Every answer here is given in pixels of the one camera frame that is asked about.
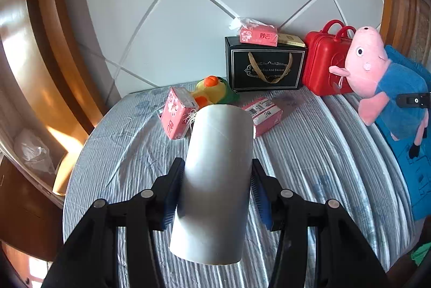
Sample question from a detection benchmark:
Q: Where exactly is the light blue striped bed sheet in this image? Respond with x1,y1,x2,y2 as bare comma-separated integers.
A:
62,82,425,288

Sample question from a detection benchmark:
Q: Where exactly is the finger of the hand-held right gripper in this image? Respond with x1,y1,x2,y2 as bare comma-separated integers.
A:
397,93,431,108

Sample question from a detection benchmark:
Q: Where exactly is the red toy suitcase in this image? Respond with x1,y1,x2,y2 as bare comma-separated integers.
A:
302,19,357,96

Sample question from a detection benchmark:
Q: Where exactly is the pale yellow flat box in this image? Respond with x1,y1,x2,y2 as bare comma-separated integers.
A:
277,33,306,48

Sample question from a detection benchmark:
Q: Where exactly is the yellow duck plush green hood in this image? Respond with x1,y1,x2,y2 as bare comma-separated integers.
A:
190,76,240,108

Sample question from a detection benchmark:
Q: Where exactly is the green cloth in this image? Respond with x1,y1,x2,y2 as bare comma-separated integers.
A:
410,242,431,266

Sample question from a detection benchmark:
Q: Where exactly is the pink pig plush blue shirt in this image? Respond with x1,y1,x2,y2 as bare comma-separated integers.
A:
328,26,431,159

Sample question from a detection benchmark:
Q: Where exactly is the blue plastic crate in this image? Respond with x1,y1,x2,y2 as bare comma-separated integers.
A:
375,44,431,221

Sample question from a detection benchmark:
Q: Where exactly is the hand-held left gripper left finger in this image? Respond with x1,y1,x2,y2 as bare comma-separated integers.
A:
40,157,185,288

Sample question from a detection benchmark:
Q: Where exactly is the black gift box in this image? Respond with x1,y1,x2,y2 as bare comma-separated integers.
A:
225,36,306,92

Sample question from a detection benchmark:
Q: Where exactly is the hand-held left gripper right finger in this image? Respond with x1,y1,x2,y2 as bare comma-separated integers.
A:
251,158,393,288

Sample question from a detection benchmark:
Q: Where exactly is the pink floral tissue pack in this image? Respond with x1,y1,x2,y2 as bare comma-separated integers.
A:
159,87,200,140

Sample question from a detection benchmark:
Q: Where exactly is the clear plastic bag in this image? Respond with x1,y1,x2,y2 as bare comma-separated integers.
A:
13,129,56,174

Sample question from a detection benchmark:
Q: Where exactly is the pink tissue pack white label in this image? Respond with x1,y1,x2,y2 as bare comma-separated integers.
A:
242,97,283,138

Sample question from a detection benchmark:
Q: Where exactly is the white paper roll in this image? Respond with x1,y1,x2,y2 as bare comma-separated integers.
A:
169,105,255,266

